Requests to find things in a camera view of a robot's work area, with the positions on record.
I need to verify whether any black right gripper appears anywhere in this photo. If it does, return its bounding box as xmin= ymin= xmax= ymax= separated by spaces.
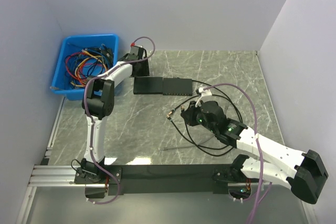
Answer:
xmin=181 ymin=99 xmax=217 ymax=133

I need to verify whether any black network switch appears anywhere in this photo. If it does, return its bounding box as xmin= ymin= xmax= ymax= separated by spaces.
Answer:
xmin=133 ymin=77 xmax=163 ymax=94
xmin=163 ymin=78 xmax=193 ymax=96

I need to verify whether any black cable with teal plug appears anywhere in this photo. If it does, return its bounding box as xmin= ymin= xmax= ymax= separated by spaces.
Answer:
xmin=166 ymin=104 xmax=234 ymax=157

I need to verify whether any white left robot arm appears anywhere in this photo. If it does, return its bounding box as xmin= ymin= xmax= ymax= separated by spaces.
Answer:
xmin=76 ymin=44 xmax=149 ymax=183

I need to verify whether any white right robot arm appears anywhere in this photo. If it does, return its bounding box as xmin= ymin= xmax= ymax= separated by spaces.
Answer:
xmin=181 ymin=101 xmax=329 ymax=204

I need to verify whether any blue plastic bin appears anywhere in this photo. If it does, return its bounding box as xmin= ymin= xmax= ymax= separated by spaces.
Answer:
xmin=50 ymin=34 xmax=119 ymax=100

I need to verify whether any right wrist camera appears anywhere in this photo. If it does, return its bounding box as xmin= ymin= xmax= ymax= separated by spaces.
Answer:
xmin=195 ymin=87 xmax=212 ymax=107

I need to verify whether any blue ethernet cable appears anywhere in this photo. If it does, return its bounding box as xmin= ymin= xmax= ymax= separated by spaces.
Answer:
xmin=67 ymin=47 xmax=113 ymax=86

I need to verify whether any black cable in bin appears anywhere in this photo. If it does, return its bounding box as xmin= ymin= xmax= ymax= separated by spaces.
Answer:
xmin=64 ymin=44 xmax=115 ymax=86

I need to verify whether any grey ethernet cable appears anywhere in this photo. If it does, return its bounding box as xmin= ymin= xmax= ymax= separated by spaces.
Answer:
xmin=159 ymin=137 xmax=216 ymax=152

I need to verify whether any yellow ethernet cable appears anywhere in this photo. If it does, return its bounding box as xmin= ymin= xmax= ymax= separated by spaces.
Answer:
xmin=69 ymin=49 xmax=108 ymax=87

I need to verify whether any red ethernet cable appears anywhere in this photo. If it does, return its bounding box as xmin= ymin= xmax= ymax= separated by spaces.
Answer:
xmin=64 ymin=55 xmax=111 ymax=87

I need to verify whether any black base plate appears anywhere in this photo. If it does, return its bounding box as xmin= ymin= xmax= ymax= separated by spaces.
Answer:
xmin=74 ymin=164 xmax=247 ymax=196

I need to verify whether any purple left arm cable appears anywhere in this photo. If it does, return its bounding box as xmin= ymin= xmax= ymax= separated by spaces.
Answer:
xmin=86 ymin=36 xmax=156 ymax=206

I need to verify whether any aluminium rail frame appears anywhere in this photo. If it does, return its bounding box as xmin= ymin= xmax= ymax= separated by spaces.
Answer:
xmin=16 ymin=99 xmax=105 ymax=223

